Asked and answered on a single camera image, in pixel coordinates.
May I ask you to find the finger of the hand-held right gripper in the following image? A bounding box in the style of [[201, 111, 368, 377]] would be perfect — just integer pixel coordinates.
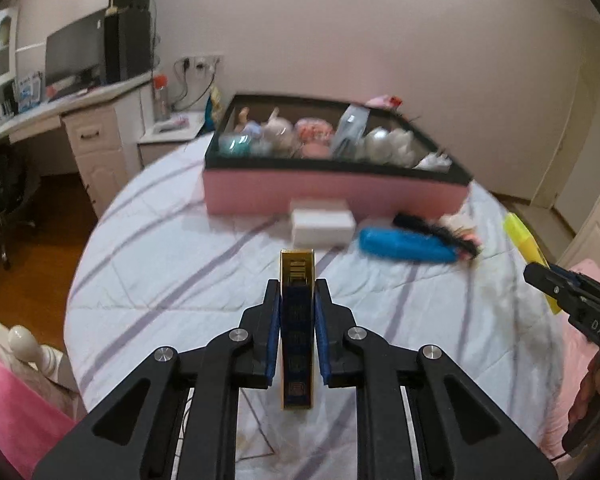
[[551, 265, 594, 292], [523, 262, 579, 314]]

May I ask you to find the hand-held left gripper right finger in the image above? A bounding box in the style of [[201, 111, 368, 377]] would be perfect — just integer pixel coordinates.
[[313, 277, 557, 480]]

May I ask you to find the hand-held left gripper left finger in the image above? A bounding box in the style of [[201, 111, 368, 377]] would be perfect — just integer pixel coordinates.
[[32, 279, 282, 480]]

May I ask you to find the gold and blue box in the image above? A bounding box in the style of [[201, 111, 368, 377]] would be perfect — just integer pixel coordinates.
[[279, 248, 315, 411]]

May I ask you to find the yellow highlighter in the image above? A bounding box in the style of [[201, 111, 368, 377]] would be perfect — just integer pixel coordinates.
[[503, 212, 564, 317]]

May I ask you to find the pink storage box black rim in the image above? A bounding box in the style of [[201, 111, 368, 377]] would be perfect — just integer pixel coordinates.
[[203, 92, 475, 217]]

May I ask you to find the person's right hand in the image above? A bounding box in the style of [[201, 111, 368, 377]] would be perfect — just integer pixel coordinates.
[[567, 352, 600, 433]]

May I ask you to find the pink cloth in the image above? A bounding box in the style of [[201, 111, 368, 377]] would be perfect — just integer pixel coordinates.
[[537, 258, 600, 461]]

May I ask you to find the white door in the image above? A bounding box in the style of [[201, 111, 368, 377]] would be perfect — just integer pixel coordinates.
[[554, 85, 600, 273]]

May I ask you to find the small pink white toy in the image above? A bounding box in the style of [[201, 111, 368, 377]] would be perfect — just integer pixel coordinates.
[[437, 213, 482, 242]]

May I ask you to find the small white box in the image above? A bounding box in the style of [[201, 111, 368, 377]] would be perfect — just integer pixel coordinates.
[[289, 198, 357, 247]]

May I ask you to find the white striped tablecloth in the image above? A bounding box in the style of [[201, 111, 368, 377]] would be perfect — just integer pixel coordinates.
[[65, 132, 568, 461]]

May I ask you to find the blue pouch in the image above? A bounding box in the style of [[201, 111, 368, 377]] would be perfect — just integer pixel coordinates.
[[358, 227, 459, 265]]

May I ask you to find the black comb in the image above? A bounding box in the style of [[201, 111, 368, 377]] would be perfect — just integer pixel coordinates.
[[392, 212, 482, 259]]

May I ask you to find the light blue plastic package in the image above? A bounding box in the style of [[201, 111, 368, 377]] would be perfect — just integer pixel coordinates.
[[329, 103, 372, 159]]

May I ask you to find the white side table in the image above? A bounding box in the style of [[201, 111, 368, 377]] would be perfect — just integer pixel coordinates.
[[137, 109, 207, 172]]

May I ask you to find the blue yellow snack bag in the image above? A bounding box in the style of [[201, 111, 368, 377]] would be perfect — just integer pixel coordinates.
[[204, 86, 224, 129]]

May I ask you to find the pink toy behind box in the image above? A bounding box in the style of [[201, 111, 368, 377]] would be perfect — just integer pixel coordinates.
[[366, 94, 402, 112]]

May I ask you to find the white bedpost knob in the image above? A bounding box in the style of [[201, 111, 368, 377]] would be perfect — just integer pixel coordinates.
[[7, 324, 75, 392]]

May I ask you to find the red-capped bottle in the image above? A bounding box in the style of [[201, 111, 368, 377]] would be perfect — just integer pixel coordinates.
[[152, 73, 172, 122]]

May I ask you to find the pink blanket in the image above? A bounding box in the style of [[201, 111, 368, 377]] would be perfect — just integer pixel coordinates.
[[0, 337, 88, 480]]

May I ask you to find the white desk with drawers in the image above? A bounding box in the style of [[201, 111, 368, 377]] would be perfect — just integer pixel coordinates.
[[0, 71, 155, 218]]

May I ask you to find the black office chair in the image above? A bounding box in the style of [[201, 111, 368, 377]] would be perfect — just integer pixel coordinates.
[[0, 144, 39, 270]]

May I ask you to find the black computer tower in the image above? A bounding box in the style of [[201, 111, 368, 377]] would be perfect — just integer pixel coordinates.
[[103, 6, 154, 84]]

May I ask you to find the blue box on desk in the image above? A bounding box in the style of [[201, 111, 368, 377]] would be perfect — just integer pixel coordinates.
[[17, 71, 47, 112]]

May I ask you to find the black computer monitor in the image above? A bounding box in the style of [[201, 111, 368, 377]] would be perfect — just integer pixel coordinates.
[[44, 8, 107, 89]]

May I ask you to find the white display cabinet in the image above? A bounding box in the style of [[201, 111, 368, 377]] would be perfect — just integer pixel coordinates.
[[0, 7, 21, 99]]

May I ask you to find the white wall outlet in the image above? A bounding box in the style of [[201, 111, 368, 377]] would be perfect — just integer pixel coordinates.
[[181, 52, 227, 74]]

